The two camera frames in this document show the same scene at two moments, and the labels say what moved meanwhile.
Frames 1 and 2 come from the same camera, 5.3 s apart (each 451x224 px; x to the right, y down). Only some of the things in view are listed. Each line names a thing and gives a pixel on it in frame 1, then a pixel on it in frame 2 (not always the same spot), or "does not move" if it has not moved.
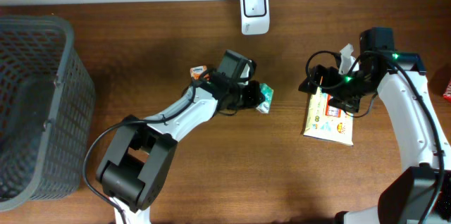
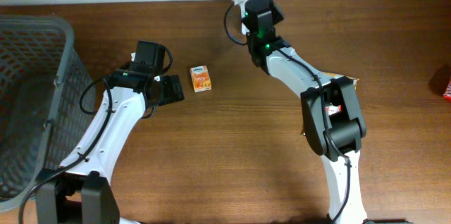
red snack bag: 447,94 does not move
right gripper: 326,88 → 277,14
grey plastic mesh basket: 47,106 does not move
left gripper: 251,92 → 170,90
